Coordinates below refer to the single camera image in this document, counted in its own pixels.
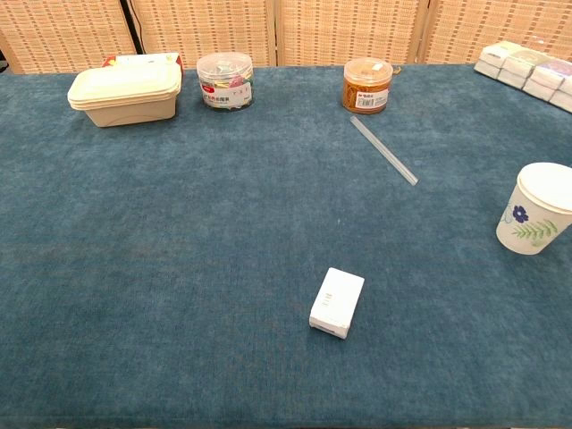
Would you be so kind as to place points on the clear plastic straw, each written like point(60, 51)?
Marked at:
point(384, 150)

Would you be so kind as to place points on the flower print paper cup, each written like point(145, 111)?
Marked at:
point(527, 223)

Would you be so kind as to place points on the small white box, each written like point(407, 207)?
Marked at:
point(337, 304)

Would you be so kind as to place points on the teal blue table cloth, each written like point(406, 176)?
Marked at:
point(179, 223)

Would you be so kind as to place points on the clear jar of binder clips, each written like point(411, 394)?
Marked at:
point(224, 85)

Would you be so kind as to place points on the clear jar of rubber bands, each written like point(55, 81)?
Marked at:
point(366, 89)

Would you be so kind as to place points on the red snack box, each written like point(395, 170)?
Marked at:
point(179, 62)

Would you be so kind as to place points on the bamboo folding screen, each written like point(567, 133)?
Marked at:
point(335, 31)

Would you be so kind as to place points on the beige lidded lunch box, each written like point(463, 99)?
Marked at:
point(125, 89)

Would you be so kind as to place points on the black tripod stand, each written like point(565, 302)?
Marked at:
point(127, 11)

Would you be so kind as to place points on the wrapped tissue packet bundle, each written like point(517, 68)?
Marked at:
point(527, 67)

